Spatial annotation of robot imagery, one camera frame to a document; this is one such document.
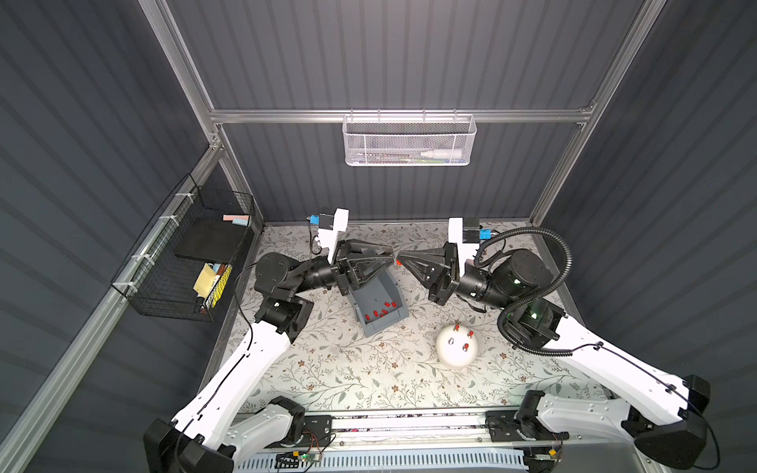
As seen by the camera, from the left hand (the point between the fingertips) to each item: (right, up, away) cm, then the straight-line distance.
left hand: (389, 268), depth 50 cm
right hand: (+2, +1, -2) cm, 3 cm away
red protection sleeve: (+20, -22, +26) cm, 40 cm away
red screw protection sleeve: (+19, -18, +29) cm, 39 cm away
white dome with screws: (+18, -23, +27) cm, 40 cm away
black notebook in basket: (-48, +6, +29) cm, 57 cm away
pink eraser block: (-46, +12, +35) cm, 59 cm away
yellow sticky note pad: (-43, -4, +18) cm, 47 cm away
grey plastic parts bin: (-3, -15, +47) cm, 49 cm away
